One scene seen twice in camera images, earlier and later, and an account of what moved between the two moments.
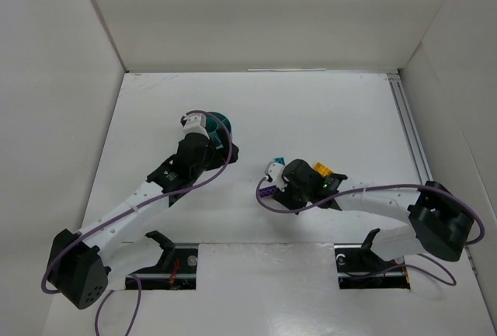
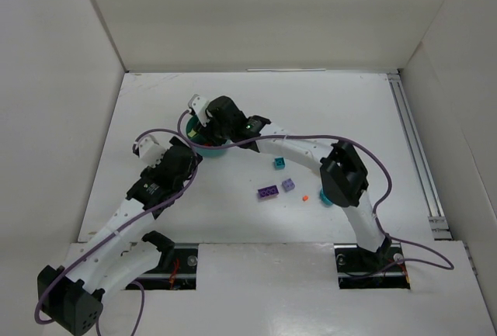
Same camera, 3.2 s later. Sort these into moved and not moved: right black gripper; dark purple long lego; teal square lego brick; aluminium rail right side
Moved: right black gripper
Not moved: teal square lego brick; dark purple long lego; aluminium rail right side
